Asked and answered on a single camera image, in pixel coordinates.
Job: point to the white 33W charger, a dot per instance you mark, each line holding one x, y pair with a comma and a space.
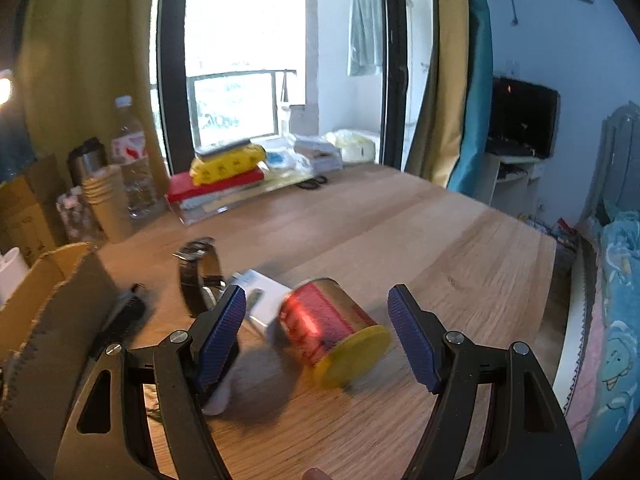
264, 297

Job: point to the yellow snack package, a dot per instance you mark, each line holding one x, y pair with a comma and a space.
209, 169

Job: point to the grey headboard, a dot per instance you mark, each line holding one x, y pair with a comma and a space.
615, 181

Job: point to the black television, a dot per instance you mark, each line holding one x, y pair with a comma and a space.
523, 119

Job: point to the clear glass stickered jar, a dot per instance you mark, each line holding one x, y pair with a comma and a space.
78, 219

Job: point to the grey white wireless charger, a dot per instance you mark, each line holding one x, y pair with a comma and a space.
205, 152

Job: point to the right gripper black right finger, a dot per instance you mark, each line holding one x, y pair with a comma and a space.
497, 399

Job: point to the black scissors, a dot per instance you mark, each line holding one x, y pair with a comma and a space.
313, 183

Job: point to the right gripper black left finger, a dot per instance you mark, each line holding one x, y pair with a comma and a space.
108, 436

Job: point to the clear plastic tray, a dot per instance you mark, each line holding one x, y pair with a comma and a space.
245, 187

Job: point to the white tv stand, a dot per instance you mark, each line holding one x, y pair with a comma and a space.
510, 184

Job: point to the stack of brown paper cups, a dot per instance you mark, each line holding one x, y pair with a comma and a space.
106, 194

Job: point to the white boxes stack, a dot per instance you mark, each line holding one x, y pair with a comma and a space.
316, 154

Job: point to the red can yellow lid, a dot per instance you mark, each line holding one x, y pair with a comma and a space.
332, 335

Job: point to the brown leather wristwatch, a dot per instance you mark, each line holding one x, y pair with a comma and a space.
200, 275

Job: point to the steel thermos black lid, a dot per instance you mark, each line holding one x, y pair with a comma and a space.
85, 160

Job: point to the red book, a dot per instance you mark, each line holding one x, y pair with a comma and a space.
181, 186

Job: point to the cardboard box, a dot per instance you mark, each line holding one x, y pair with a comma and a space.
47, 328

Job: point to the brown lamp packaging box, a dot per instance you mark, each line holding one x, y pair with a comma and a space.
29, 219

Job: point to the blue cartoon bedsheet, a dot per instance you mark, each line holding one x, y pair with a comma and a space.
616, 391

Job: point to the hanging grey garment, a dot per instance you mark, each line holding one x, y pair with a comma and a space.
365, 38

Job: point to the clear plastic water bottle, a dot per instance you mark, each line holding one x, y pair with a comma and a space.
129, 152

